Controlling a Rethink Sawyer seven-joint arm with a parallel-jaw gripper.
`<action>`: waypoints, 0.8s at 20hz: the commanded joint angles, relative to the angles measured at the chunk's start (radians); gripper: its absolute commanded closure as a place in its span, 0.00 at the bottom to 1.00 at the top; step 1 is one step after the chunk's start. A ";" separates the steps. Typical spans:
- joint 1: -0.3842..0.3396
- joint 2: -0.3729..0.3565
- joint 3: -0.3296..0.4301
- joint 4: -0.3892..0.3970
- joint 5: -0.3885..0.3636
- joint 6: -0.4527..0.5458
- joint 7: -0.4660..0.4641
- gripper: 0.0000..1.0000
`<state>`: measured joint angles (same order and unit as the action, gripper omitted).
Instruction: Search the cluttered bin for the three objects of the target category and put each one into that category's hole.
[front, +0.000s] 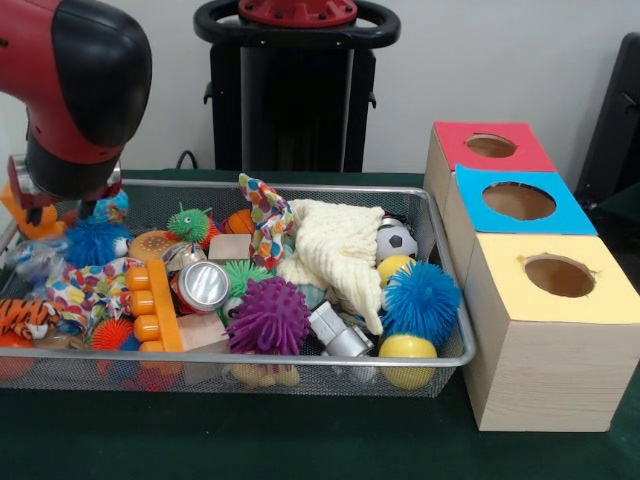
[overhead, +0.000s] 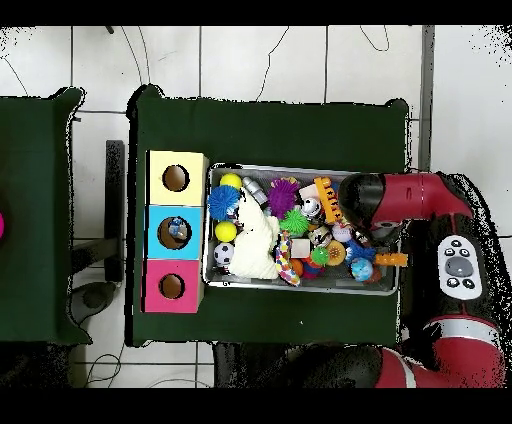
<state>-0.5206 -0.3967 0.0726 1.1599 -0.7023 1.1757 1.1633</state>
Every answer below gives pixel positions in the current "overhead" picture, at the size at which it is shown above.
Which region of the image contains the clear plastic packet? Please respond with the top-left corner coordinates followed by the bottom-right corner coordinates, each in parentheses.
top-left (168, 219), bottom-right (190, 244)

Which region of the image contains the multicoloured swirl ball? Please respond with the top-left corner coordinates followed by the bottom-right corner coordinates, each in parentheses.
top-left (350, 257), bottom-right (375, 283)

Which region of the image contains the orange toy building block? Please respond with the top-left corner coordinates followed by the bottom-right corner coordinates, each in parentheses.
top-left (313, 176), bottom-right (345, 225)
top-left (373, 251), bottom-right (409, 269)

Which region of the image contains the shallow clear mesh bin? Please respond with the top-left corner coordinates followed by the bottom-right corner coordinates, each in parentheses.
top-left (203, 163), bottom-right (405, 296)

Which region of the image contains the wooden box with three holes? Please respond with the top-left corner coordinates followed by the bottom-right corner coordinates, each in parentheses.
top-left (143, 149), bottom-right (211, 315)

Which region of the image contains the purple spiky ball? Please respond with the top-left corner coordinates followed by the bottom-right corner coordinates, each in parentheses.
top-left (266, 177), bottom-right (302, 219)

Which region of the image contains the large blue spiky ball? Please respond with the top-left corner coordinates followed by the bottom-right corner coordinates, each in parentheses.
top-left (207, 184), bottom-right (242, 223)

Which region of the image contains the cream knitted cloth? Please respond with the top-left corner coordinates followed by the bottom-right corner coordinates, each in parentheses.
top-left (227, 191), bottom-right (281, 281)

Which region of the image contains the yellow ball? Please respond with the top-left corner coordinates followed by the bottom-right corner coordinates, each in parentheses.
top-left (219, 171), bottom-right (243, 191)
top-left (214, 220), bottom-right (239, 244)

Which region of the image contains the green spiky ball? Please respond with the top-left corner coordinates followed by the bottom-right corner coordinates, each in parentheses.
top-left (279, 209), bottom-right (312, 239)

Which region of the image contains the small soccer ball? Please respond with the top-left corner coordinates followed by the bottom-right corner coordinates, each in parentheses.
top-left (212, 241), bottom-right (237, 267)

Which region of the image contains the silver metal can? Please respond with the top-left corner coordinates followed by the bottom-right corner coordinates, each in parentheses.
top-left (300, 199), bottom-right (324, 223)

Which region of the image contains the colourful patterned cloth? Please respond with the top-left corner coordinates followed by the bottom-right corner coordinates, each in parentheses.
top-left (273, 230), bottom-right (302, 288)

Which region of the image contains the dark green table cloth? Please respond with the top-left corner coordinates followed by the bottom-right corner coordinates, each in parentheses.
top-left (126, 83), bottom-right (411, 353)
top-left (0, 86), bottom-right (93, 347)

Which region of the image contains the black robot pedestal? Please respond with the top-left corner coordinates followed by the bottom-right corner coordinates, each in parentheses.
top-left (211, 342), bottom-right (277, 389)

